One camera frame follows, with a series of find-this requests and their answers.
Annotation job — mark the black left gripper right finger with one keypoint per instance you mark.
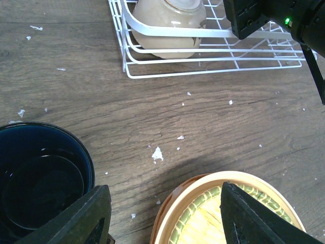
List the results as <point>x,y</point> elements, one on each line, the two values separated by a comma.
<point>245,220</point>

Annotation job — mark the white wire dish rack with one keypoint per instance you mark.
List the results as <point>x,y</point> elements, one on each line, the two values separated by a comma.
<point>269,48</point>

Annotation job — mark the round bamboo steamer tray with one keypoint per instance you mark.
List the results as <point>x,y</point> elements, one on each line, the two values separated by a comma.
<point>201,220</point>

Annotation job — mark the dark blue mug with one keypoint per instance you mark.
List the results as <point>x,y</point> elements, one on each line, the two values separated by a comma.
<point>44,170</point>

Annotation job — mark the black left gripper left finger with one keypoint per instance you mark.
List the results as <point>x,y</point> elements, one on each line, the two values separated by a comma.
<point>85,221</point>

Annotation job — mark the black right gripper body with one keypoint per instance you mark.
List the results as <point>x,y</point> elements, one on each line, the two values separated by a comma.
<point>245,16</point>

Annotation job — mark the cream orange plate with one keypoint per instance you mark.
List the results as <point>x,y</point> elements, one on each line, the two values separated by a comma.
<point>181,197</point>

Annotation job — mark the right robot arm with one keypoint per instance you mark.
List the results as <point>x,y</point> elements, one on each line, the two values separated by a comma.
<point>303,19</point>

